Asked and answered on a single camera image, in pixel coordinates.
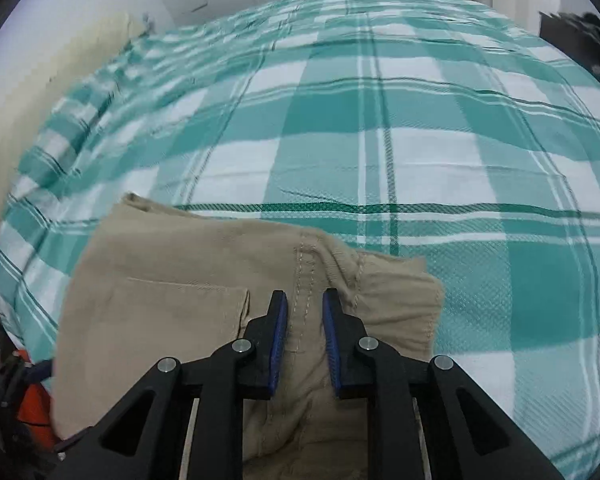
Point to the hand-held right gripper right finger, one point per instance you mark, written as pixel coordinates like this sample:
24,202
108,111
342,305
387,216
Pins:
332,345

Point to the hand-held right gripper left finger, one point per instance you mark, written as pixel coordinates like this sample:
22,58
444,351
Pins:
278,340

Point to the beige pants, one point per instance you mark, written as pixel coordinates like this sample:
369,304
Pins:
180,260

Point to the person's orange fleece trousers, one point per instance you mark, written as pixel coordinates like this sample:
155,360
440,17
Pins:
35,410

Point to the bed with green plaid sheet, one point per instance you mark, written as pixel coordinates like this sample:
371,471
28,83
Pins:
430,160

